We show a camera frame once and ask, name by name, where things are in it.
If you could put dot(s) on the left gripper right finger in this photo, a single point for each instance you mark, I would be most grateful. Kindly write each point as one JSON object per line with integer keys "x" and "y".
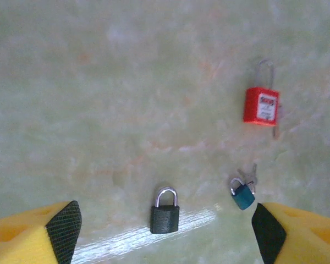
{"x": 305, "y": 239}

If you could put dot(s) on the red padlock key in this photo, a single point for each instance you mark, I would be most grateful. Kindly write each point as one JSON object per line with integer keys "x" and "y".
{"x": 276, "y": 132}

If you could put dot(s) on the blue padlock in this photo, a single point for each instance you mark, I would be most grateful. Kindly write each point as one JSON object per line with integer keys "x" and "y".
{"x": 243, "y": 196}

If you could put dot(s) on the red padlock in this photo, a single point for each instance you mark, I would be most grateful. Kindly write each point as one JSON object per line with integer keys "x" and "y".
{"x": 253, "y": 107}

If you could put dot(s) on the blue padlock keys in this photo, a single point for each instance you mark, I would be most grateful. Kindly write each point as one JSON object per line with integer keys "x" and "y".
{"x": 253, "y": 173}

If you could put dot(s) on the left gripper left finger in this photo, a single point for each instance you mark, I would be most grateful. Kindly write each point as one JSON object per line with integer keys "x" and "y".
{"x": 24, "y": 242}

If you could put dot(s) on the black padlock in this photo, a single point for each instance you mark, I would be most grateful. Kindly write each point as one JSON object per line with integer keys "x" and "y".
{"x": 165, "y": 220}

